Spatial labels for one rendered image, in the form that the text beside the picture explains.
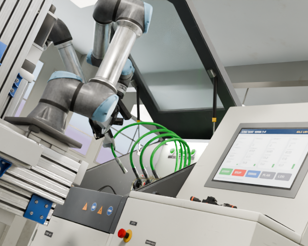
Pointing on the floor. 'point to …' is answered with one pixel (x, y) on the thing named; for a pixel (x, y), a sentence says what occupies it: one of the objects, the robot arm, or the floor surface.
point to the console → (229, 197)
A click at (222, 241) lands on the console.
